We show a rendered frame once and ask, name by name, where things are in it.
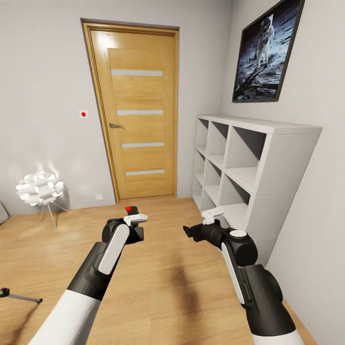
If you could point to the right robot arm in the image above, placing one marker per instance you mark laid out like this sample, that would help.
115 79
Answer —
257 289

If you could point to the digital camera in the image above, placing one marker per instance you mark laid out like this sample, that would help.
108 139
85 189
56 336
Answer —
132 211

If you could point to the electric switch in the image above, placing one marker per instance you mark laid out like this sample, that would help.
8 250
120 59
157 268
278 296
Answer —
83 114

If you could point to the door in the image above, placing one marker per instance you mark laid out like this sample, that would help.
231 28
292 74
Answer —
135 74

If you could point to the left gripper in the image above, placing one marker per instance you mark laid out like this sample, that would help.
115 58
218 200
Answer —
137 235

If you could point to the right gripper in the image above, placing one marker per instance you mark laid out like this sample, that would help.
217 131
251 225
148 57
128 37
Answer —
202 232

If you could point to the camera tripod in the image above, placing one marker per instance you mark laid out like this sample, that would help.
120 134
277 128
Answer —
5 292

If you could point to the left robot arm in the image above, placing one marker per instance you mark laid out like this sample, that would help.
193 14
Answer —
71 320

